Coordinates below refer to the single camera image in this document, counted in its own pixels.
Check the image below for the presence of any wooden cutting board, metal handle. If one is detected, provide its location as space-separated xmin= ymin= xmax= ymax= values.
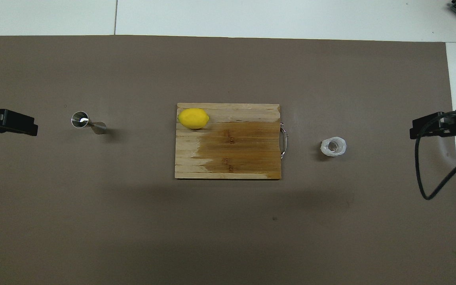
xmin=175 ymin=103 xmax=289 ymax=181

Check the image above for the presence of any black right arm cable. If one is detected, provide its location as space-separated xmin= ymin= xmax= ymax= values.
xmin=415 ymin=112 xmax=456 ymax=200

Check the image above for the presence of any brown table mat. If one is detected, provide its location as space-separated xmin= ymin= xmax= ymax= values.
xmin=0 ymin=35 xmax=456 ymax=285

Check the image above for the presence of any yellow lemon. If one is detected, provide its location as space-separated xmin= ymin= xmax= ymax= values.
xmin=178 ymin=108 xmax=210 ymax=129

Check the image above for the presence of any steel double jigger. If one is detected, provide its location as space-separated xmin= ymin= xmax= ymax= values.
xmin=71 ymin=111 xmax=107 ymax=135

